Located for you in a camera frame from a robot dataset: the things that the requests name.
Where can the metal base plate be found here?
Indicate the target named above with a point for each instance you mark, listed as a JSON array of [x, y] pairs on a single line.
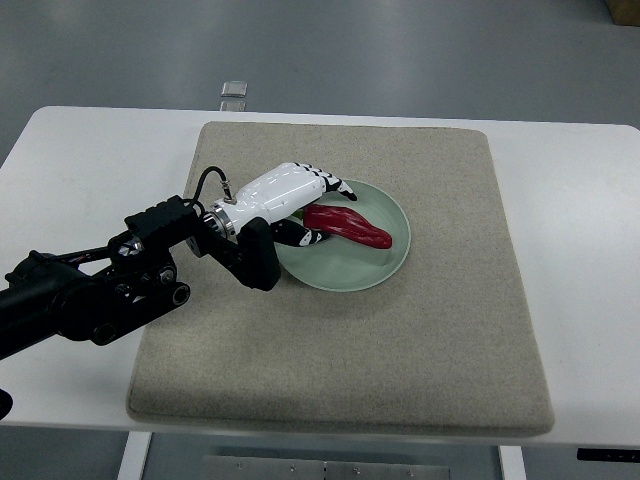
[[235, 467]]

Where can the white table leg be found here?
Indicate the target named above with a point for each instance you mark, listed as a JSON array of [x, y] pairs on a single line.
[[512, 463], [134, 457]]

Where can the cardboard box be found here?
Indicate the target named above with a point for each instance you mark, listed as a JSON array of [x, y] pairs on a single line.
[[624, 12]]

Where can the black desk control panel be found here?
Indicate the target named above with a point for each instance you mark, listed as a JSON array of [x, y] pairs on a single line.
[[608, 455]]

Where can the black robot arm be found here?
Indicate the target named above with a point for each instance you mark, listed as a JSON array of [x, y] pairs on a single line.
[[100, 295]]

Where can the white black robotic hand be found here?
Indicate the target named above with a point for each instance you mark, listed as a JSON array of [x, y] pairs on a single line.
[[274, 197]]

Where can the beige fabric mat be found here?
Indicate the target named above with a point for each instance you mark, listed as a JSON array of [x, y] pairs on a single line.
[[445, 346]]

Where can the white table leg left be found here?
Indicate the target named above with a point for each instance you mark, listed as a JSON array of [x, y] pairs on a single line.
[[134, 457]]

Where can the light green plate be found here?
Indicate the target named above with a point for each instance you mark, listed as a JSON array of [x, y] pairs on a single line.
[[342, 265]]

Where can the white table leg right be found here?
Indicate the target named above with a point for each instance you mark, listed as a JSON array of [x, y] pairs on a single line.
[[512, 463]]

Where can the red pepper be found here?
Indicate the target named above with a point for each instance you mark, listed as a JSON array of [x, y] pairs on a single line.
[[346, 223]]

